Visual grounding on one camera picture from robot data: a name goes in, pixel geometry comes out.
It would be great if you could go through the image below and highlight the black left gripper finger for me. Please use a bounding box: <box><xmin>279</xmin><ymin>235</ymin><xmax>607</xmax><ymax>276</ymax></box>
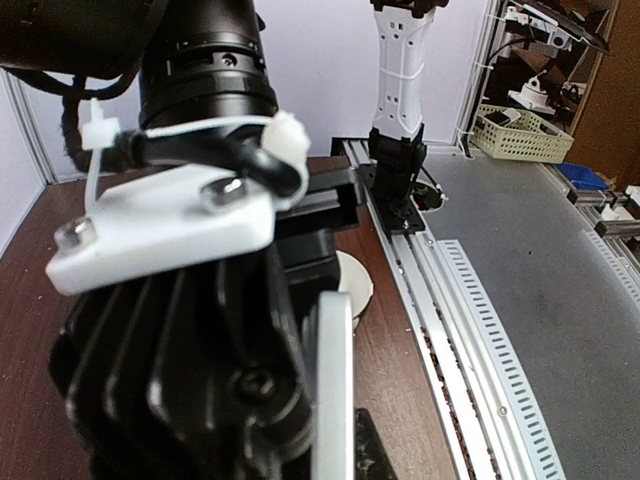
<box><xmin>272</xmin><ymin>167</ymin><xmax>364</xmax><ymax>270</ymax></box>

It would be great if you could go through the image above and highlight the silver smartphone black screen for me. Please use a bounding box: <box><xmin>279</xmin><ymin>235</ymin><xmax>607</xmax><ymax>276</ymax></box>
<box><xmin>311</xmin><ymin>292</ymin><xmax>355</xmax><ymax>479</ymax></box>

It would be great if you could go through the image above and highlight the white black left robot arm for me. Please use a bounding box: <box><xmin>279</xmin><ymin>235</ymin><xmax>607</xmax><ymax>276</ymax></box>
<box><xmin>1</xmin><ymin>1</ymin><xmax>355</xmax><ymax>291</ymax></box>

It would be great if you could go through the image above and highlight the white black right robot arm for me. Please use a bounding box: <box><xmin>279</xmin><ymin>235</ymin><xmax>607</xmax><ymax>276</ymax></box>
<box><xmin>368</xmin><ymin>0</ymin><xmax>449</xmax><ymax>236</ymax></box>

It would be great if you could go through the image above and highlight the white round bowl black rim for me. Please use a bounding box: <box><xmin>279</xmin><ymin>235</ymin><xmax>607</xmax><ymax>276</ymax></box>
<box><xmin>337</xmin><ymin>251</ymin><xmax>374</xmax><ymax>331</ymax></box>

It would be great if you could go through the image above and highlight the beige perforated basket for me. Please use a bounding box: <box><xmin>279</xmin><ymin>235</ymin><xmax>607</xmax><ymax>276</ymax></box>
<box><xmin>471</xmin><ymin>104</ymin><xmax>574</xmax><ymax>164</ymax></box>

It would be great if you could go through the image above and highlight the black braided left cable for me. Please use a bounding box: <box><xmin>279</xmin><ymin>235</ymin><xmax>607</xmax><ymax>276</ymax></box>
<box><xmin>0</xmin><ymin>69</ymin><xmax>146</xmax><ymax>176</ymax></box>

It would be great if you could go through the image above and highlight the aluminium front rail frame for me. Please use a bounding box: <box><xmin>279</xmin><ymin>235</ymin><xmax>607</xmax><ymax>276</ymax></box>
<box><xmin>332</xmin><ymin>137</ymin><xmax>640</xmax><ymax>480</ymax></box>

